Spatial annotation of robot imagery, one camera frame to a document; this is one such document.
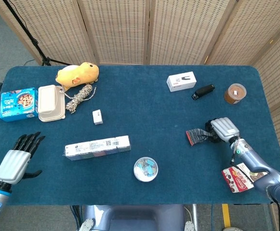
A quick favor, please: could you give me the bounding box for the black tripod stand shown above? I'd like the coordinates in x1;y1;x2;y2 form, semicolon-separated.
2;0;72;66

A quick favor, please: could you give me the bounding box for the small white box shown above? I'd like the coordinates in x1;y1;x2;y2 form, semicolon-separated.
92;109;104;125

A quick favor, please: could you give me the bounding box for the black stapler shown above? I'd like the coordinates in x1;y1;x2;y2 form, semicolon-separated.
191;84;215;101

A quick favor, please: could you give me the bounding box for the brown jar with clear lid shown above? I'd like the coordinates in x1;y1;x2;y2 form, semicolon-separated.
224;83;247;105

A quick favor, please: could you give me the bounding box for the beige lunch box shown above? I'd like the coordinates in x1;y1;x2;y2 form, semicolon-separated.
37;84;66;123

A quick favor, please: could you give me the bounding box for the round tub of clips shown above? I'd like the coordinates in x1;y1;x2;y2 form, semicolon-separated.
133;156;159;182

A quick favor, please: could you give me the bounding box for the braided rope bundle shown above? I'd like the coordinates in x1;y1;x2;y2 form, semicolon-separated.
60;84;97;115

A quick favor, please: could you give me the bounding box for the red white snack box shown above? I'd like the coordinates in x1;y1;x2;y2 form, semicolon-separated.
221;163;268;193

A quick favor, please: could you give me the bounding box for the yellow plush toy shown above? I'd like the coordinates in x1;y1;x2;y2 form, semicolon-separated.
55;62;100;91

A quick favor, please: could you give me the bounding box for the long white carton pack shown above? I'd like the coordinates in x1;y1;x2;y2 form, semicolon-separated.
64;135;132;161

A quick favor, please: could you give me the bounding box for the white box with black print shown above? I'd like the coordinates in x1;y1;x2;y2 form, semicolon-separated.
166;71;197;92

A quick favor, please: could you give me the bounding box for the blue cookie box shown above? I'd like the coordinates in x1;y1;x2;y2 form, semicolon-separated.
0;87;39;123

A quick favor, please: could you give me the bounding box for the blue table mat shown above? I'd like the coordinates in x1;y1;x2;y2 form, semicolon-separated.
0;64;280;206

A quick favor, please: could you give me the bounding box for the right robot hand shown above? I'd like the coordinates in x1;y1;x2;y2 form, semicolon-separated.
204;117;240;144

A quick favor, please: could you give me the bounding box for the woven folding screen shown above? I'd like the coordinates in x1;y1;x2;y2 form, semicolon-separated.
0;0;280;231

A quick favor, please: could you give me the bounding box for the robot torso base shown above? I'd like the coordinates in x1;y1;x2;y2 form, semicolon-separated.
69;204;198;231

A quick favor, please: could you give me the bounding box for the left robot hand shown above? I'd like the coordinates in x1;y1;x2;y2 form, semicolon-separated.
0;131;46;185

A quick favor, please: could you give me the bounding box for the grey knit glove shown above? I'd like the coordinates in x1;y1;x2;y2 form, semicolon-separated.
186;128;217;146

